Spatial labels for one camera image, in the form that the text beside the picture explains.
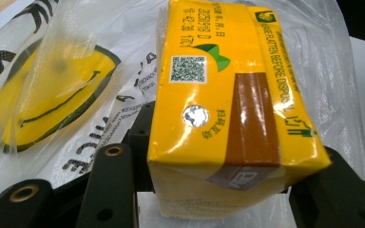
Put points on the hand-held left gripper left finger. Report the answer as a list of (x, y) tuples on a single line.
[(117, 177)]

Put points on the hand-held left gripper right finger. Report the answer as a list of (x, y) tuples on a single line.
[(339, 196)]

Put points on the clear smiley plastic bag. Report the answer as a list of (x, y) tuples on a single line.
[(85, 95)]

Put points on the yellow drink carton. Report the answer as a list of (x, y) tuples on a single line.
[(231, 110)]

